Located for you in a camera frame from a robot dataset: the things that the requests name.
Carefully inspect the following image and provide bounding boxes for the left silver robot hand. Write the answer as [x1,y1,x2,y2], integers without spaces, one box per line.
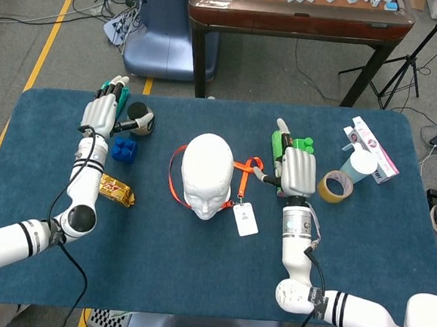
[78,72,158,144]

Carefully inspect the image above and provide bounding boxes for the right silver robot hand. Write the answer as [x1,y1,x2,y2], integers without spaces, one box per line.
[251,116,322,200]

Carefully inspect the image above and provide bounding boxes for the orange lanyard strap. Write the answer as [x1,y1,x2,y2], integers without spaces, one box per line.
[165,143,266,214]

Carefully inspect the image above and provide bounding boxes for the white ID badge holder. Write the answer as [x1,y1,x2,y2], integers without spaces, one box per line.
[230,196,262,239]

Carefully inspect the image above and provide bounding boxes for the white foam mannequin head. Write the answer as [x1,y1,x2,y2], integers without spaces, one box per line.
[177,131,238,223]

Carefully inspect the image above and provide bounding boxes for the green toy building brick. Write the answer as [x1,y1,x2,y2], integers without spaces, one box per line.
[291,135,316,155]

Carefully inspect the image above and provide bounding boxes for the yellow packing tape roll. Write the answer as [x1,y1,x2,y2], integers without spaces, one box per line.
[315,168,355,205]

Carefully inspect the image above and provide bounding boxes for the green chips can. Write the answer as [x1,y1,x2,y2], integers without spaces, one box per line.
[266,128,294,196]

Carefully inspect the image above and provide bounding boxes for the glass jar with black lid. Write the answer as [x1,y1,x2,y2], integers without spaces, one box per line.
[125,100,157,137]

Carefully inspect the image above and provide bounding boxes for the blue toy building brick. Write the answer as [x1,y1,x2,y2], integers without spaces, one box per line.
[110,135,140,165]

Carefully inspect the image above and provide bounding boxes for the light blue paper cup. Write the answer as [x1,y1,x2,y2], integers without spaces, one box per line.
[338,149,379,187]

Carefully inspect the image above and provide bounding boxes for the white pink carton box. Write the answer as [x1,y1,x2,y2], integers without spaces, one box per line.
[339,115,405,187]

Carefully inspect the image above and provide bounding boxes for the gold yellow biscuit pack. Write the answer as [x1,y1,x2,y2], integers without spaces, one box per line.
[97,172,138,208]

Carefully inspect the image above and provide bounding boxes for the white power strip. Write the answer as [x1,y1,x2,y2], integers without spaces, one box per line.
[101,8,140,48]

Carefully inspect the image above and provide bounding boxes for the brown mahjong table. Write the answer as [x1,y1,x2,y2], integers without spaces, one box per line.
[180,0,417,115]

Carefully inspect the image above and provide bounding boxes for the dark blue table cloth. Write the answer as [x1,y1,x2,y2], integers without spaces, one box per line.
[0,79,437,327]

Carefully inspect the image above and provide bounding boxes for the black tripod stand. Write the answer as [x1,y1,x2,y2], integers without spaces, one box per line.
[335,0,437,116]

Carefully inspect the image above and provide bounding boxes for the black white checkerboard panel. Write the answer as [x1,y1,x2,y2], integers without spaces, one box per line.
[86,307,134,327]

